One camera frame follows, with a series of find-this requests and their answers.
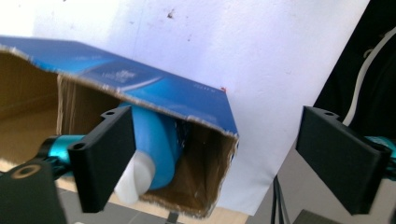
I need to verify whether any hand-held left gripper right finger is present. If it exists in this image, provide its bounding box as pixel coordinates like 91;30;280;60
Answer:
295;105;393;216

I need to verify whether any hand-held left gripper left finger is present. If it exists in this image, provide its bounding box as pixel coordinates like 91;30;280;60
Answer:
67;105;137;215

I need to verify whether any white cable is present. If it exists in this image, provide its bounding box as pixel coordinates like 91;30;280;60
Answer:
342;26;396;127

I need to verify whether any dark cloth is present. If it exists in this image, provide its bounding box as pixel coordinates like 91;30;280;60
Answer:
313;0;396;139

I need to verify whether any black cable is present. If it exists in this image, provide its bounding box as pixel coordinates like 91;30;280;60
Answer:
273;175;292;224

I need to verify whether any blue bottle with white cap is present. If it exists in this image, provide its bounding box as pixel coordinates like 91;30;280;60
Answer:
114;102;189;205

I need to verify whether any blue cardboard box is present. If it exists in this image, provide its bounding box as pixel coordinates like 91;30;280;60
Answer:
0;35;240;219

